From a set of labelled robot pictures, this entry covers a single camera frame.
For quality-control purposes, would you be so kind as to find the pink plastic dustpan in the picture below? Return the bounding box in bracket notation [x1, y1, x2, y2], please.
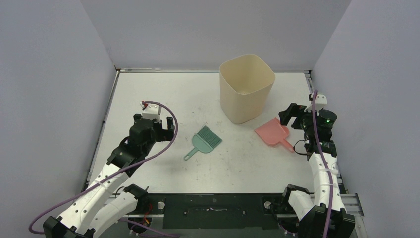
[254, 118, 294, 153]

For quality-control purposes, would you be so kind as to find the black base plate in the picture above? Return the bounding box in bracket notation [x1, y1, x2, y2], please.
[129, 193, 299, 231]

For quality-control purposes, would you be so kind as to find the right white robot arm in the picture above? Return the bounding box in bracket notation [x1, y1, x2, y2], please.
[279, 103, 356, 238]

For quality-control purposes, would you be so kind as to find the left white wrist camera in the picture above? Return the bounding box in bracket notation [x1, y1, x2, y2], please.
[141, 101, 161, 123]

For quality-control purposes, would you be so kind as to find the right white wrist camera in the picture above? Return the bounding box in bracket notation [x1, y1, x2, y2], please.
[304, 93, 327, 112]

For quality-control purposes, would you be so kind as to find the aluminium rail frame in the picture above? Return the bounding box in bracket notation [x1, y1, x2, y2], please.
[304, 70, 364, 217]

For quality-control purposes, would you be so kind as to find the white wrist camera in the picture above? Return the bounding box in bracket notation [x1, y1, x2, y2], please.
[304, 93, 327, 112]
[141, 101, 161, 123]

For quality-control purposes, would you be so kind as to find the green hand brush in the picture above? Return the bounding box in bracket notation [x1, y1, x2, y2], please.
[183, 126, 222, 161]

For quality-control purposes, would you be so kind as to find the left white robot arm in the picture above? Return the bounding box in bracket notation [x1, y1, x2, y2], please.
[42, 112, 178, 238]

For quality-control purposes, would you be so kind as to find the beige plastic waste bin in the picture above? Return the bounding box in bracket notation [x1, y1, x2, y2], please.
[219, 54, 276, 124]

